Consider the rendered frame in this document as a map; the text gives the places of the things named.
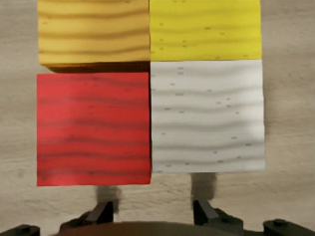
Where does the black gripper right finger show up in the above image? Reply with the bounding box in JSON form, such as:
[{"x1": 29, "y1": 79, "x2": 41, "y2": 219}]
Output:
[{"x1": 193, "y1": 199, "x2": 315, "y2": 236}]

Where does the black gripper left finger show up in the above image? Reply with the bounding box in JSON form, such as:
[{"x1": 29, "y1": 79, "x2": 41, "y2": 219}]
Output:
[{"x1": 0, "y1": 202, "x2": 114, "y2": 236}]

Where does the red square block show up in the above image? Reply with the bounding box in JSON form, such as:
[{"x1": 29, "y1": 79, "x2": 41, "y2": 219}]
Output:
[{"x1": 37, "y1": 73, "x2": 152, "y2": 186}]

